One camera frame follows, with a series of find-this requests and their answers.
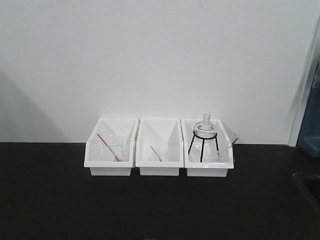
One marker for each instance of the left white plastic bin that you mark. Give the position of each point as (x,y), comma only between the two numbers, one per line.
(125,127)

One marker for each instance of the large glass beaker in bin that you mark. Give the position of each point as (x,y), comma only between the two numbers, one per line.
(105,154)

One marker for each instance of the right white plastic bin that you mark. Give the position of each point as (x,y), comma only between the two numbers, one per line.
(217,168)

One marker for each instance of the small glass beaker in bin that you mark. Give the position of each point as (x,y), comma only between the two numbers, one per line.
(163,152)

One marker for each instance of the blue cabinet at right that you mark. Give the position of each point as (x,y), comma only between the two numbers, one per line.
(309,134)

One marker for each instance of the middle white plastic bin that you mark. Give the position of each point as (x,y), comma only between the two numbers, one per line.
(159,133)

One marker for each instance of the round glass flask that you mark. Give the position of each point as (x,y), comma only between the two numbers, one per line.
(205,128)

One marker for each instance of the green stirring rod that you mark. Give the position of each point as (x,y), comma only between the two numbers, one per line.
(158,156)

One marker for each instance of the white plastic bin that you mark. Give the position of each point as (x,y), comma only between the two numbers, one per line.
(125,127)
(159,133)
(217,168)

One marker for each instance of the black wire tripod stand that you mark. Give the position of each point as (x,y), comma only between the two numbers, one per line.
(203,148)

